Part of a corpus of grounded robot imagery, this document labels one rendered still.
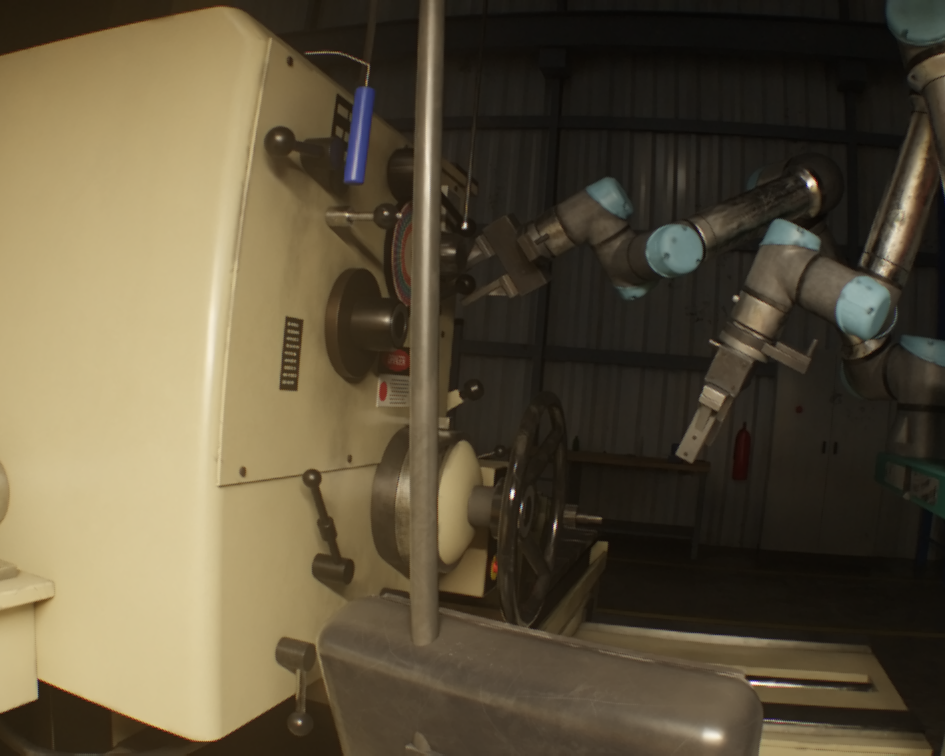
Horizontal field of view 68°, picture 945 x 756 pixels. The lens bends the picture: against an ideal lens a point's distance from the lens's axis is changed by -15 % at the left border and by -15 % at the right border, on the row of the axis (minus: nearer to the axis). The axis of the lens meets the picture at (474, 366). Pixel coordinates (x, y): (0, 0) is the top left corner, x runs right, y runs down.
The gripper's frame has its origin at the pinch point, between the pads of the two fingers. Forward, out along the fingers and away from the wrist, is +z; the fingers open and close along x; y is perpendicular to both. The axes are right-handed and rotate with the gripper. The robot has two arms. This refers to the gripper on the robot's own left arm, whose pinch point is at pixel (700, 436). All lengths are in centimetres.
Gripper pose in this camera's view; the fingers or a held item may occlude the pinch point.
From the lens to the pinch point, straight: 111.7
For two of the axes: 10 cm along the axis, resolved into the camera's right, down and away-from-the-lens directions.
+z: -3.8, 8.9, 2.6
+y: -8.1, -4.6, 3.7
